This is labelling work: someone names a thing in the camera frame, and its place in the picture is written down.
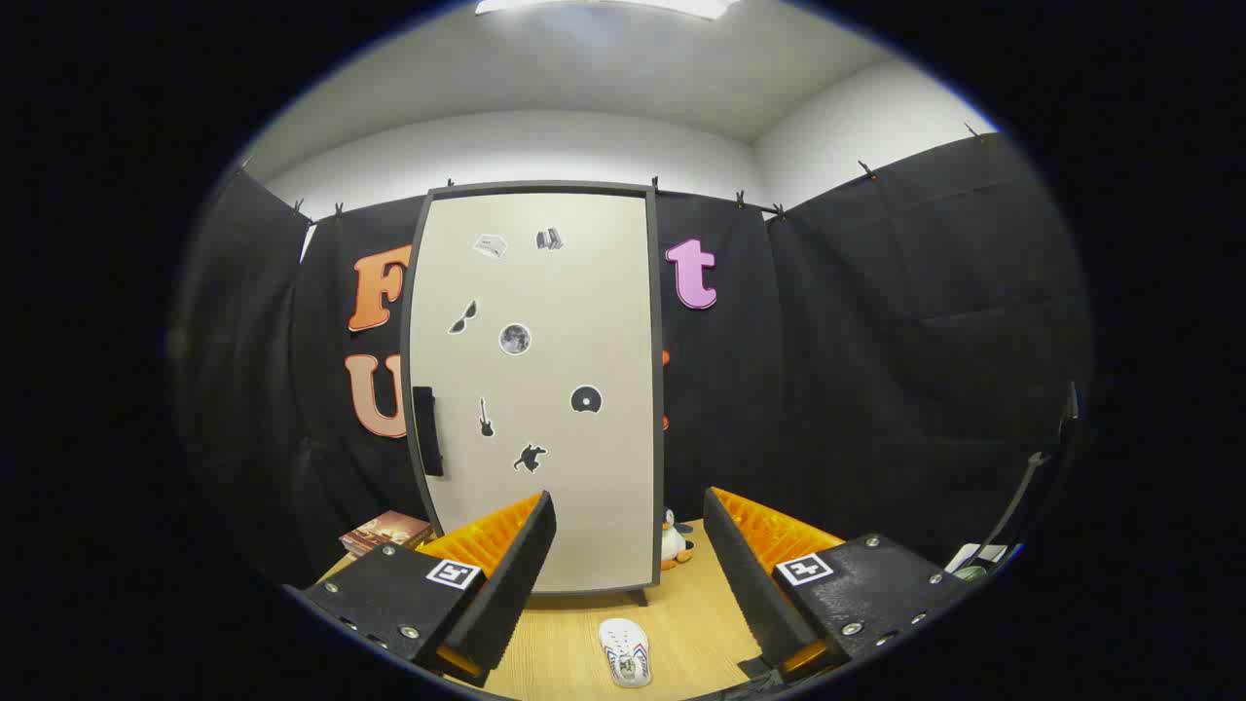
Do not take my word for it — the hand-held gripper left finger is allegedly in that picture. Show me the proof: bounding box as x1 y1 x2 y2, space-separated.
282 490 558 683

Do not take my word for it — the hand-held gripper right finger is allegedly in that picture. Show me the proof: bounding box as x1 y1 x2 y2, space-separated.
703 485 982 684

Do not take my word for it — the white striped canvas shoe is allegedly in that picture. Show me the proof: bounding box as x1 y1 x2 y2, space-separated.
599 617 653 689

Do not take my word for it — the black door handle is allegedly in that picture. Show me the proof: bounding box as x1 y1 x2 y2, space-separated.
412 386 446 478

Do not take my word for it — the dark grey shoe cabinet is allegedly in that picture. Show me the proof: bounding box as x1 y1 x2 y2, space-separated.
399 180 668 607

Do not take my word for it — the penguin plush toy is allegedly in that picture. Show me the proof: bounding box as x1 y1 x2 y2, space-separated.
660 508 696 572

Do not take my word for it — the brown cover book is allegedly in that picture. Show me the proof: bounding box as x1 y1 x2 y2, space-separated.
339 510 436 558

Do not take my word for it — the white side table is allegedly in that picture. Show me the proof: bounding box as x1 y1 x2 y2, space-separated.
944 542 1023 583

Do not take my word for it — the black backdrop cloth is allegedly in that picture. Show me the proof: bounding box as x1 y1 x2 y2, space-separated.
170 131 1096 585

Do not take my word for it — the black stand pole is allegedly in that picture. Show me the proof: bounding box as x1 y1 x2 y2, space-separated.
978 380 1081 566

